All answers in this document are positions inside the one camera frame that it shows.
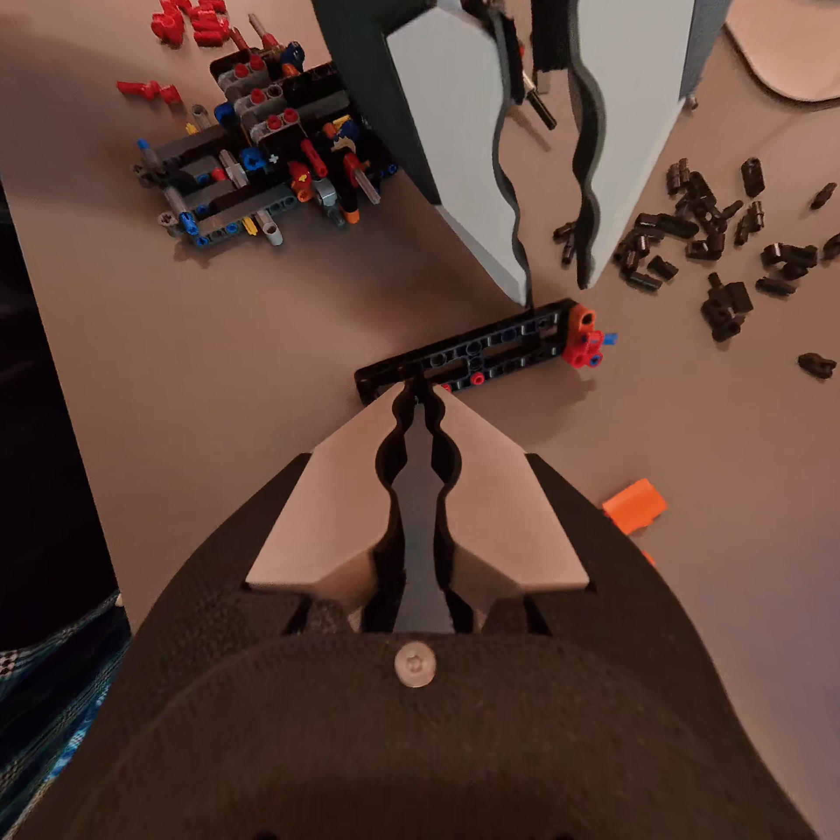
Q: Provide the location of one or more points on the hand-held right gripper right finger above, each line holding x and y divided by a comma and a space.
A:
512, 518

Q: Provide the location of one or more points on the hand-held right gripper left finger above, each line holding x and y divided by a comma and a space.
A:
328, 518

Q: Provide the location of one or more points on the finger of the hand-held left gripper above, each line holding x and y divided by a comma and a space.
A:
453, 131
636, 98

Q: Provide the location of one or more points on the pile of black lego pieces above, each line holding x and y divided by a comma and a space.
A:
676, 226

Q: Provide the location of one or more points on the black lego frame assembly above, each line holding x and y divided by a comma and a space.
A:
499, 348

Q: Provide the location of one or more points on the multicoloured lego chassis model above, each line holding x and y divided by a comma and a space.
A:
275, 131

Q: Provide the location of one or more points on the grey lego connector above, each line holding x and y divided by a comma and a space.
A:
199, 118

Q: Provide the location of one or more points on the pile of red lego pieces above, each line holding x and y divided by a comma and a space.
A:
190, 23

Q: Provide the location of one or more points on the red lego pin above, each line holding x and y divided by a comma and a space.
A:
131, 87
172, 95
153, 90

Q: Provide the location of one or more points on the black lego connector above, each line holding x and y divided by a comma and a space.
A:
817, 364

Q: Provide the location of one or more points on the white desk stand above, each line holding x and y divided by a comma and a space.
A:
787, 46

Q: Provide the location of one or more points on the person's plaid clothing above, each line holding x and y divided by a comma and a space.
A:
39, 689

